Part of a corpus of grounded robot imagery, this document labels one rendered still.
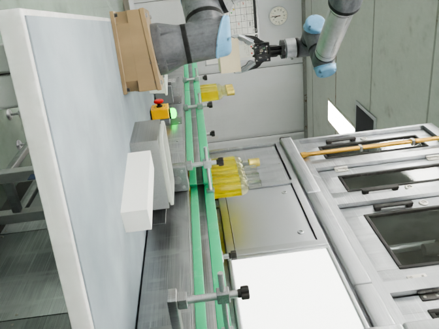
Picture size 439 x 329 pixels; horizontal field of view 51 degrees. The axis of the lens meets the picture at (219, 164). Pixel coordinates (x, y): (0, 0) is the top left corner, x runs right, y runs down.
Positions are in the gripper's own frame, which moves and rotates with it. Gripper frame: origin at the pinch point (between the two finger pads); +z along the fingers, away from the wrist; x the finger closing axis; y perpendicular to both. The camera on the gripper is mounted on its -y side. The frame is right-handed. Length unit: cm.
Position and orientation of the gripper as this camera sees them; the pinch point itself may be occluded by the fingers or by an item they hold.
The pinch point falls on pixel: (232, 54)
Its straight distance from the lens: 185.2
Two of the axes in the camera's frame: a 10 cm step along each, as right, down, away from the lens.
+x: 1.1, 9.5, 2.9
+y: 0.5, 2.8, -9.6
